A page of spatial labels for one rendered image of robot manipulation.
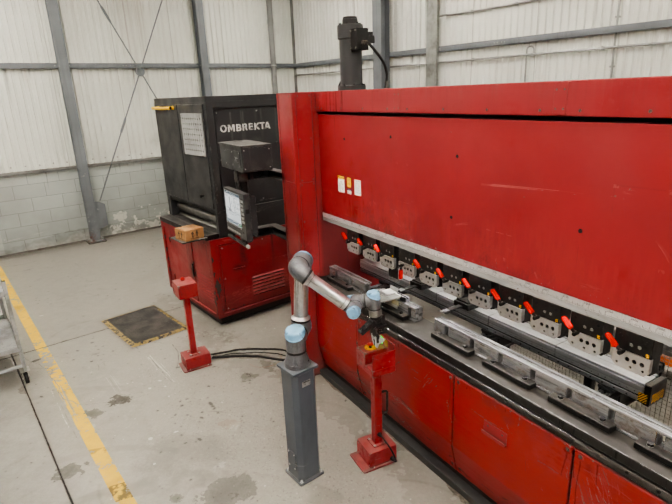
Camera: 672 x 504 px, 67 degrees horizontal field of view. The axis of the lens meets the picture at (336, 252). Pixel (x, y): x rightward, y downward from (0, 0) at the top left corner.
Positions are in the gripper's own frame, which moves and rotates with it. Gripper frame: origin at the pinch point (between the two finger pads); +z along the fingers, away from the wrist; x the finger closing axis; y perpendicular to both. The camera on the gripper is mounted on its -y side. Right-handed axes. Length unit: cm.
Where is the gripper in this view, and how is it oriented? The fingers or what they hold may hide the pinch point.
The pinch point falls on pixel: (375, 346)
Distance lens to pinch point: 308.2
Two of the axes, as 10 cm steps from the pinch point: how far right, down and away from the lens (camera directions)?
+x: -4.4, -2.5, 8.6
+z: 1.2, 9.4, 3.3
